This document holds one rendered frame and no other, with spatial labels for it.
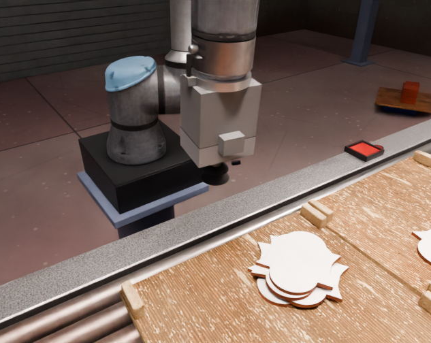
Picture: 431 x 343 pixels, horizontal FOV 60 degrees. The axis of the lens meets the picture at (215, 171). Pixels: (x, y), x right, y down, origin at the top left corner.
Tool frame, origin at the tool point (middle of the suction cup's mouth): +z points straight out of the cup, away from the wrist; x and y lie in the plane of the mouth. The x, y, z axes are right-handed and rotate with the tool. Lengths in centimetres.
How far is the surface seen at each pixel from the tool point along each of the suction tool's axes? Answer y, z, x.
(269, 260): 8.0, 15.4, -6.5
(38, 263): -38, 123, 115
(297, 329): 5.8, 17.9, -17.6
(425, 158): 65, 17, 6
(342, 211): 31.8, 19.0, 0.6
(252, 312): 1.4, 18.4, -12.2
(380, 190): 45.5, 19.0, 2.7
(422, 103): 308, 109, 157
